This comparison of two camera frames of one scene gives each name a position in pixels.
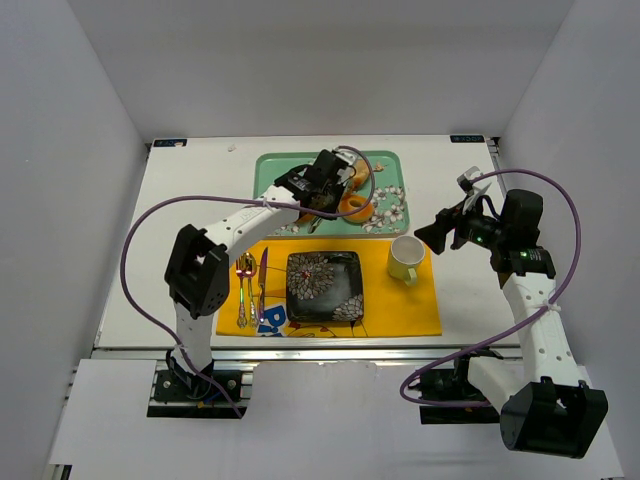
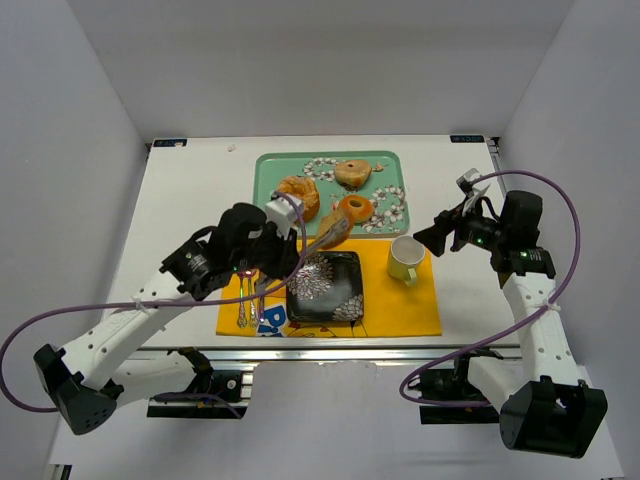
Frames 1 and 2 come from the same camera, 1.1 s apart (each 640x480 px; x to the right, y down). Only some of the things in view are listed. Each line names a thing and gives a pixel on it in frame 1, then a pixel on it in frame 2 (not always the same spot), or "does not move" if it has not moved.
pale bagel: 362,172 does not move
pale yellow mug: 407,252 does not move
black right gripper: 447,231 does not move
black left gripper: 322,201 → 288,255
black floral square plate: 324,286 does not move
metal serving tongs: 314,223 → 264,279
